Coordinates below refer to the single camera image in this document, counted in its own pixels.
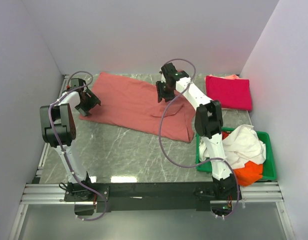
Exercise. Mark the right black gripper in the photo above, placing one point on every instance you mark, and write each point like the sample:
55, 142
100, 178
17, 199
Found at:
161, 95

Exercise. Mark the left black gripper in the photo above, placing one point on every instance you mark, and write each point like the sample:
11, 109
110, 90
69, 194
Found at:
94, 101

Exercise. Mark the salmon pink t shirt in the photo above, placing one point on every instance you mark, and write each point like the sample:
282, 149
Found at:
132, 104

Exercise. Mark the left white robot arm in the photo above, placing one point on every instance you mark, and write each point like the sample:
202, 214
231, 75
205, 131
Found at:
59, 131

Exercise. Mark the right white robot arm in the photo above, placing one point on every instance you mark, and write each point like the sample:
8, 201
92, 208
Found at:
208, 124

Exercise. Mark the folded magenta t shirt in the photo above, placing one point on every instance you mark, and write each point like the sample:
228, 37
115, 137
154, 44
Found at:
228, 93

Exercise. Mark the folded peach t shirt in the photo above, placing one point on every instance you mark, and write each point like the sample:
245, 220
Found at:
226, 77

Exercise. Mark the white t shirt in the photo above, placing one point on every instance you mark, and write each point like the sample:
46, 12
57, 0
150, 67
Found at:
213, 148

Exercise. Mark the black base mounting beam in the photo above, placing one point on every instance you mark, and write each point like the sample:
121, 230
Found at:
153, 196

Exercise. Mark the orange t shirt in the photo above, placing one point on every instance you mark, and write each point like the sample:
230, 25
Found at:
248, 175

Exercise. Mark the green plastic bin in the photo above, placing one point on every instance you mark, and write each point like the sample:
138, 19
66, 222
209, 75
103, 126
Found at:
269, 167

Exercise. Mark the aluminium rail frame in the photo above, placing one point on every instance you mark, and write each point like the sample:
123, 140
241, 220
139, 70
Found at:
118, 155

